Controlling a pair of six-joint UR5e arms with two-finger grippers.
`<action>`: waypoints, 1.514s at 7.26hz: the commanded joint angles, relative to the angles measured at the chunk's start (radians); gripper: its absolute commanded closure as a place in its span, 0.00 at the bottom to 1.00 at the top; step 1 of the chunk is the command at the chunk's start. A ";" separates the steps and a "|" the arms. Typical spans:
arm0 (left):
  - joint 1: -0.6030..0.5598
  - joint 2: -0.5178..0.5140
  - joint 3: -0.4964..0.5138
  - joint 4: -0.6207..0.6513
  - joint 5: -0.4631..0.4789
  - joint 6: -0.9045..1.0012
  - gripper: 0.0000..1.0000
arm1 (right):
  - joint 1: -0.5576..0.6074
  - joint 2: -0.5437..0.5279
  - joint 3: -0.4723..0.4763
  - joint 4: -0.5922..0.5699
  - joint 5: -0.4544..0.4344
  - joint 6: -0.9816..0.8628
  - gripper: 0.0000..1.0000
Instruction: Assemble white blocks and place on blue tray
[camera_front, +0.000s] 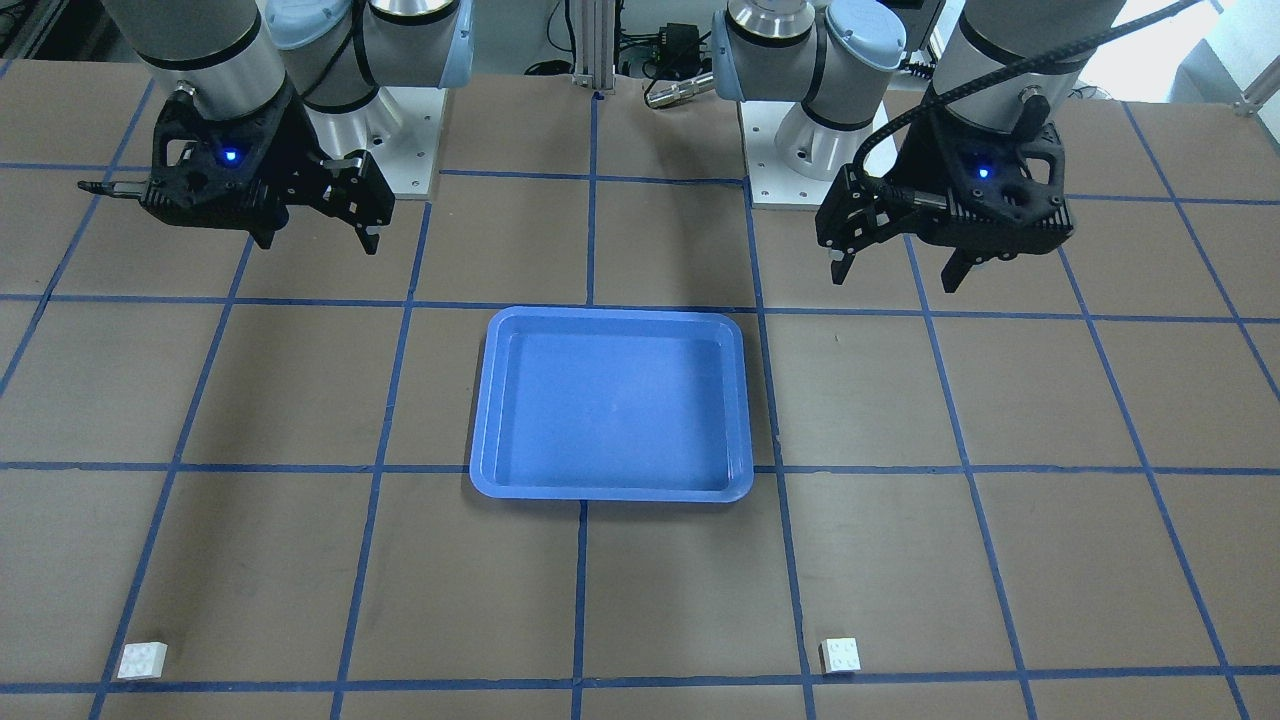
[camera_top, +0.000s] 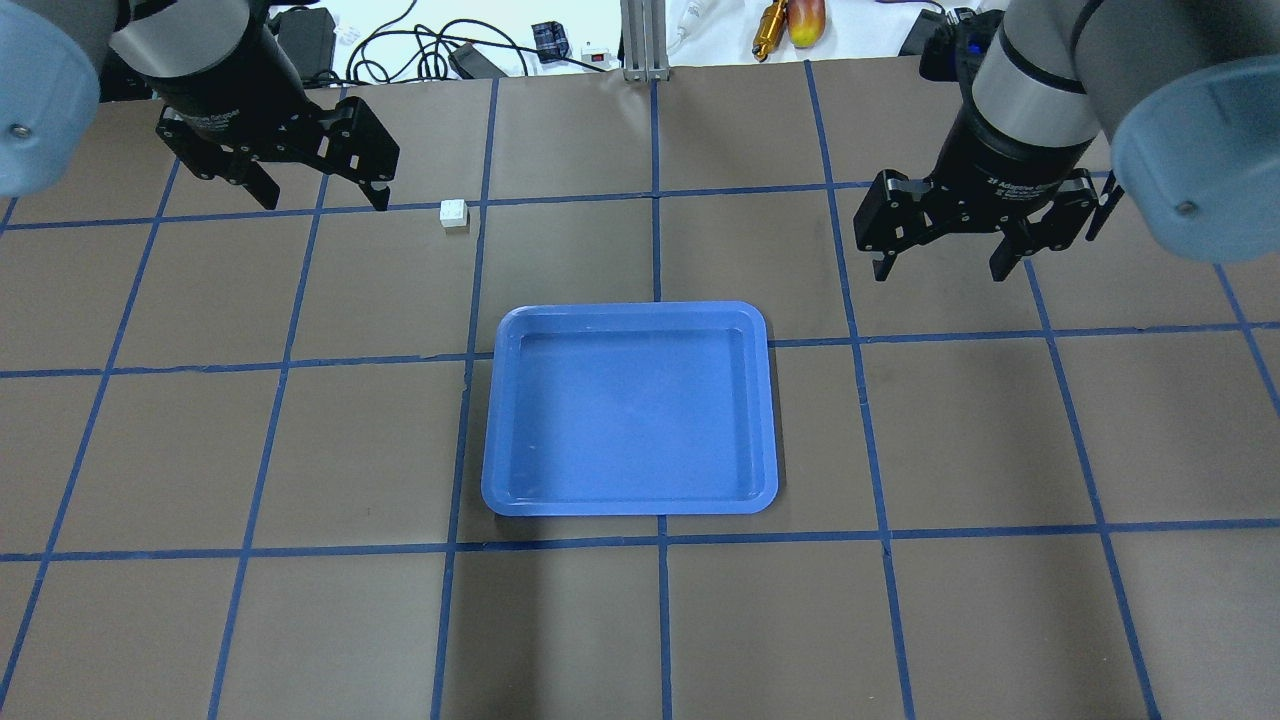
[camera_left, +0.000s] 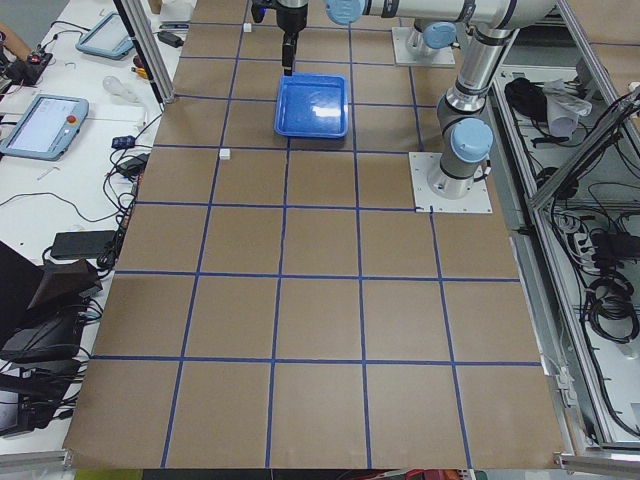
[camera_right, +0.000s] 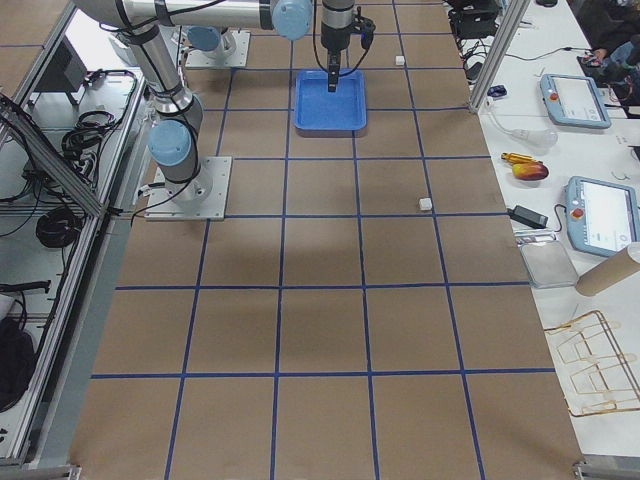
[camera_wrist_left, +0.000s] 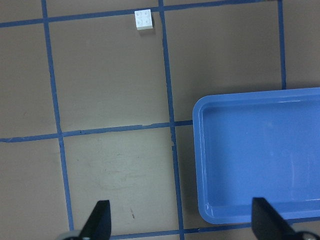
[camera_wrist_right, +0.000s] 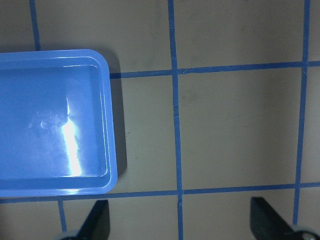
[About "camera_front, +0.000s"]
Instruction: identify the silver connector plug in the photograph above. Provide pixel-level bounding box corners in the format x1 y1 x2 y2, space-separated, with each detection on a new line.
643 72 716 110

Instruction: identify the aluminium frame post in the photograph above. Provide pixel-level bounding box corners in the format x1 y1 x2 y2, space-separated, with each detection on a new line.
564 1 620 96

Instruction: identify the robot arm on viewer left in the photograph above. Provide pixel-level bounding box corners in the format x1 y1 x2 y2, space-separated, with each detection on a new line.
78 1 474 255

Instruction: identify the white base plate viewer right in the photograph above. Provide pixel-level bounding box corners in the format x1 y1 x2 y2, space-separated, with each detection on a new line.
739 101 888 211

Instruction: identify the white block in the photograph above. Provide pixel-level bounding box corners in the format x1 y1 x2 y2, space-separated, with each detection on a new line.
818 637 861 675
114 641 169 682

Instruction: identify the white base plate viewer left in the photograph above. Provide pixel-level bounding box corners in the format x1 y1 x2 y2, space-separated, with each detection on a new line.
305 87 451 201

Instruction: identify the black corrugated cable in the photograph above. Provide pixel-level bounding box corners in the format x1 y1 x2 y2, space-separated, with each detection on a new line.
852 0 1201 201

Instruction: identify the blue plastic tray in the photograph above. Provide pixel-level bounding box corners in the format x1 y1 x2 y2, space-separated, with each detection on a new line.
468 306 755 503

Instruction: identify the white base plate viewer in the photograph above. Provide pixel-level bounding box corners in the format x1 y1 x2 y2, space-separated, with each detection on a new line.
739 101 888 211
305 87 451 201

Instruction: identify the black gripper viewer right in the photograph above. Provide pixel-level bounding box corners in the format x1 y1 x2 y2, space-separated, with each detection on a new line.
815 95 1075 293

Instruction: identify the black power adapter box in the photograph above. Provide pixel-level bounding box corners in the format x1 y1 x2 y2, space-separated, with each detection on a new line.
655 23 701 64

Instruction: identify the robot arm on viewer right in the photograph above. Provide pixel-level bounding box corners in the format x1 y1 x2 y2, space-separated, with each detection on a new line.
709 1 1123 292

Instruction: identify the black gripper viewer left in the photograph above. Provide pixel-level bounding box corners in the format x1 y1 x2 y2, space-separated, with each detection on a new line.
78 82 396 255

